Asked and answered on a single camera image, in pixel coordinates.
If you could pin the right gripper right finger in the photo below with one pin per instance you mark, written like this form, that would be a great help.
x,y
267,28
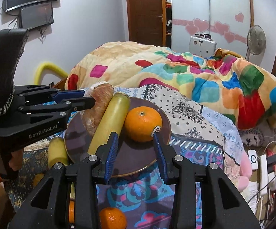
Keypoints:
x,y
165,155

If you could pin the small orange on sheet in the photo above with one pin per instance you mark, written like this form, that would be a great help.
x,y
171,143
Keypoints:
x,y
112,218

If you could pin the large orange on plate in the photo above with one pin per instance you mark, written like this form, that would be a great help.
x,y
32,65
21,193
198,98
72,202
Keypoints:
x,y
142,123

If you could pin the white standing fan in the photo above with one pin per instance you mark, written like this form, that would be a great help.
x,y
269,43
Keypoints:
x,y
256,41

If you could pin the patterned blue bed sheet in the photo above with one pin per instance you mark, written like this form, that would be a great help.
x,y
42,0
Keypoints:
x,y
203,196

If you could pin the small wall monitor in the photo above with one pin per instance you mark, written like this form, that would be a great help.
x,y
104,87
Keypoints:
x,y
35,16

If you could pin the pink plush toy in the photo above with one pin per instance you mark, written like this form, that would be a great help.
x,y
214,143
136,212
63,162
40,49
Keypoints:
x,y
245,172

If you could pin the white power strip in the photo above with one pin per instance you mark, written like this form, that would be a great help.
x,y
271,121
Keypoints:
x,y
263,176

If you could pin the white bedside cabinet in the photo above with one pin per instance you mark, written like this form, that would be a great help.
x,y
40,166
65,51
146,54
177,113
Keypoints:
x,y
202,45

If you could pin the colourful patchwork quilt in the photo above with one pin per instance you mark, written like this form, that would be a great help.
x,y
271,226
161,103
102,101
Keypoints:
x,y
224,82

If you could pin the brown wooden door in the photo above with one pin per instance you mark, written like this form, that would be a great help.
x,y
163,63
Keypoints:
x,y
146,21

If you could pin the yellow sugarcane piece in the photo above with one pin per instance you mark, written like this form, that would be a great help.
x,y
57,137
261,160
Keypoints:
x,y
112,121
57,152

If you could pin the peeled pomelo segment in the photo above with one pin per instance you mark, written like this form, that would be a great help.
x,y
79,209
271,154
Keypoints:
x,y
102,92

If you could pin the dark brown round plate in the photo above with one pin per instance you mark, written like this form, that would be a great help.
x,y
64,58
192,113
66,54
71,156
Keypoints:
x,y
132,157

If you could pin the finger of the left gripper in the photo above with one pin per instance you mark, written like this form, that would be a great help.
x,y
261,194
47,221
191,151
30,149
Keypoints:
x,y
76,107
73,94

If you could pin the white wardrobe with hearts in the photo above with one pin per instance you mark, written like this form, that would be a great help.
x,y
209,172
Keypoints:
x,y
227,21

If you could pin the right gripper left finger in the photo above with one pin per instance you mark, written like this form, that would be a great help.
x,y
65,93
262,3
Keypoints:
x,y
107,155

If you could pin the left hand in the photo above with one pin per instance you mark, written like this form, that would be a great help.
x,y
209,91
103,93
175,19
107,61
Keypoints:
x,y
16,161

